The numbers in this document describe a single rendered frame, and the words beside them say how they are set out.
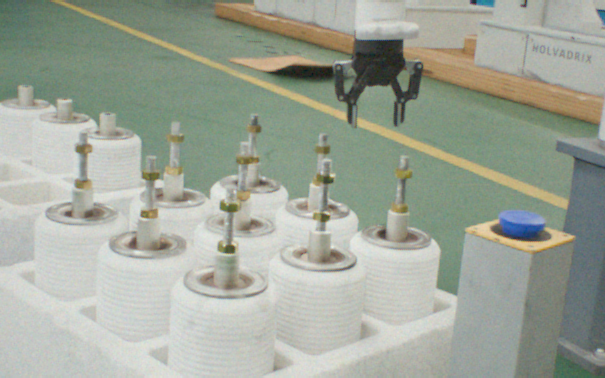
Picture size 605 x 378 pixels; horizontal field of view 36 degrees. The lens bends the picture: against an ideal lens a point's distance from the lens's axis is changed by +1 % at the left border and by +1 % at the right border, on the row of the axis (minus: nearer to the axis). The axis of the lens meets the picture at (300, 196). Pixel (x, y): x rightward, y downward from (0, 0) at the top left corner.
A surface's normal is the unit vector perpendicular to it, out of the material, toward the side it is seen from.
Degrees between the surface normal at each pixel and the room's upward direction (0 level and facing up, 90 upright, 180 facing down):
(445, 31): 90
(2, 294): 90
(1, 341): 90
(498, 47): 90
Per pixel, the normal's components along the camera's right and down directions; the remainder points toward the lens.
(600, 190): -0.88, 0.07
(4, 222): 0.69, 0.25
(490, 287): -0.72, 0.14
